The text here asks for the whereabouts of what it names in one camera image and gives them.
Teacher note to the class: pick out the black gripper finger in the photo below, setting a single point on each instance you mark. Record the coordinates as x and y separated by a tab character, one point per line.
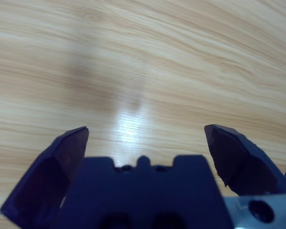
50	179
240	167

